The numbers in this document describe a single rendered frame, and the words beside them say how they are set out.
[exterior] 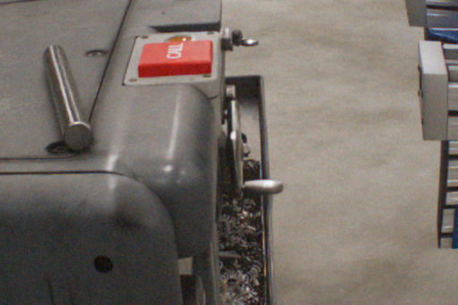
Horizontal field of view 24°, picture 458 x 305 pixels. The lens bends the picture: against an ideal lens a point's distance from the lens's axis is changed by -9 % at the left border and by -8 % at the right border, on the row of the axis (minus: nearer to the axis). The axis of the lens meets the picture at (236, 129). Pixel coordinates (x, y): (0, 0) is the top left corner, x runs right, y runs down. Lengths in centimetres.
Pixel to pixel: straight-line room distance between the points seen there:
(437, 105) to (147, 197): 67
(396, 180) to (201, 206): 298
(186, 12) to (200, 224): 36
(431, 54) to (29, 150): 73
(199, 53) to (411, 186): 280
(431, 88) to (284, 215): 222
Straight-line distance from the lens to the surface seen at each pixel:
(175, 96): 89
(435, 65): 139
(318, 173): 382
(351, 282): 314
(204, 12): 111
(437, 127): 138
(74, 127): 80
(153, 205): 76
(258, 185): 206
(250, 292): 202
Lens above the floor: 156
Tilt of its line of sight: 22 degrees down
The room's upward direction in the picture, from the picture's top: 3 degrees counter-clockwise
